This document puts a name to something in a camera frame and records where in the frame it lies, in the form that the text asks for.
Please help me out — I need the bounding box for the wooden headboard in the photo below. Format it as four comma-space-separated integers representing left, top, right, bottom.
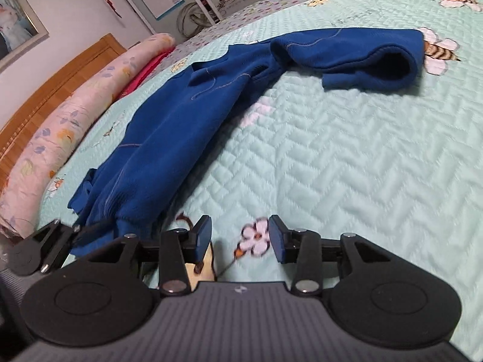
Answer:
0, 33, 127, 197

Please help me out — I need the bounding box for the red cloth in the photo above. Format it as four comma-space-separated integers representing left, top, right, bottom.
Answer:
119, 51, 174, 99

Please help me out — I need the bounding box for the blue knit sweater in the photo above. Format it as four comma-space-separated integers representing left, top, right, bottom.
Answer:
67, 26, 425, 257

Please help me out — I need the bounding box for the framed wall photo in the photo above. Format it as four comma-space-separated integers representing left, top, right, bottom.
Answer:
0, 0, 50, 72

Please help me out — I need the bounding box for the pink floral bolster pillow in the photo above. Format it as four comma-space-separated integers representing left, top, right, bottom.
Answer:
0, 33, 176, 238

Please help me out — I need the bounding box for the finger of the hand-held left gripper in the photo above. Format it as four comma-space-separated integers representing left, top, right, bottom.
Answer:
23, 219, 116, 274

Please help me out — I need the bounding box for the purple floral bed sheet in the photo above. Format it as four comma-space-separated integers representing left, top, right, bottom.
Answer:
175, 0, 483, 51

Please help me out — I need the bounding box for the mint green quilted bedspread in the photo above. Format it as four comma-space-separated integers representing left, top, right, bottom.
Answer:
38, 0, 483, 348

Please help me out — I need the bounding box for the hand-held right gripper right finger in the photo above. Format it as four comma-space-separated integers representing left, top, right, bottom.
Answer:
268, 214, 393, 297

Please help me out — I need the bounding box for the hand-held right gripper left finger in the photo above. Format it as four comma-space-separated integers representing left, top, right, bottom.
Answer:
88, 215, 213, 297

